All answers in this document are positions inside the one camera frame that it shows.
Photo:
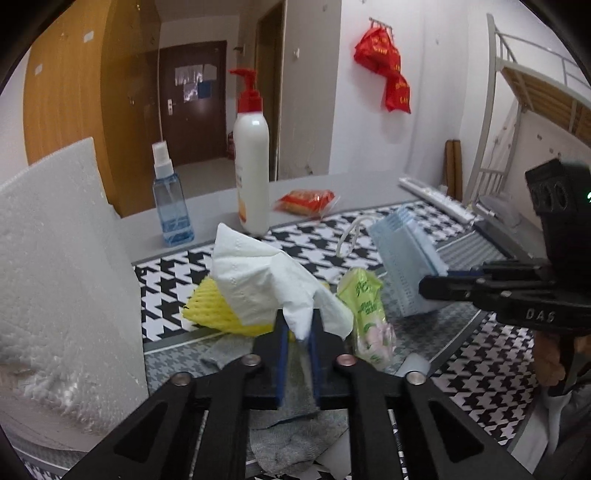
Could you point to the red snack packet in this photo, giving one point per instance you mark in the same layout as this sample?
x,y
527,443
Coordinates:
x,y
307,203

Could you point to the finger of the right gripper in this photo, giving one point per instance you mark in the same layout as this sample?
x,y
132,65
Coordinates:
x,y
476,291
466,273

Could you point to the dark brown door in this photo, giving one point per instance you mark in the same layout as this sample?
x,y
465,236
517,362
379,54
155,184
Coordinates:
x,y
192,100

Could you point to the wooden wardrobe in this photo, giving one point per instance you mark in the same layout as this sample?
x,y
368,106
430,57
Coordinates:
x,y
93,74

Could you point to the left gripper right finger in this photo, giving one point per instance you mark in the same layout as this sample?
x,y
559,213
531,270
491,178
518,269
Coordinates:
x,y
401,427

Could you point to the blue spray bottle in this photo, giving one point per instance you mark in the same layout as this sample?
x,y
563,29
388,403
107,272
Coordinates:
x,y
169,199

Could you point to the green tissue pack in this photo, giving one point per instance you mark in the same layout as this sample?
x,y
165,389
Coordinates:
x,y
373,336

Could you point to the white foam box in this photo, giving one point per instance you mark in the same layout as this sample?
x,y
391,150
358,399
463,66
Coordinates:
x,y
71,343

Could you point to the yellow foam net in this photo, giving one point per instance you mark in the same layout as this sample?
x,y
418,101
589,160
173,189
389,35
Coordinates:
x,y
206,307

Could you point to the red hanging bag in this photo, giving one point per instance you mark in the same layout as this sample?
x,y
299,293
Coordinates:
x,y
376,52

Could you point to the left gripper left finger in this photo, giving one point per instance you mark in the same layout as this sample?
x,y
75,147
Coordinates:
x,y
195,427

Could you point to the grey sock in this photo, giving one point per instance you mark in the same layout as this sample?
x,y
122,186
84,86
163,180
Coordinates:
x,y
287,440

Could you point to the metal bunk bed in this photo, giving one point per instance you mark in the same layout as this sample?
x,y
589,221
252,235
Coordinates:
x,y
527,102

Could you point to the red fire extinguisher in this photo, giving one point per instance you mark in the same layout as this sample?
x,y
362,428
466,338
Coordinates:
x,y
231,146

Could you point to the white tissue paper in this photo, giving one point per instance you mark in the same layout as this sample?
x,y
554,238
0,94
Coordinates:
x,y
257,280

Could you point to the white red pump bottle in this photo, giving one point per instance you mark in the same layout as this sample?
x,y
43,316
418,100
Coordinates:
x,y
252,149

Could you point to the person's right hand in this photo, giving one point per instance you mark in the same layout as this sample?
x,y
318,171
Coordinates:
x,y
546,355

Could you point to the white remote control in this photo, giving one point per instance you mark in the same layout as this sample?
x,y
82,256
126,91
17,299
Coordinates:
x,y
435,197

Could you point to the wooden boards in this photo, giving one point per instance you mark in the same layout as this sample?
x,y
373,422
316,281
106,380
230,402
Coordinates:
x,y
453,169

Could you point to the blue face mask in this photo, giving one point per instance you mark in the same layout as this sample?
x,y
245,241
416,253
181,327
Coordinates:
x,y
408,255

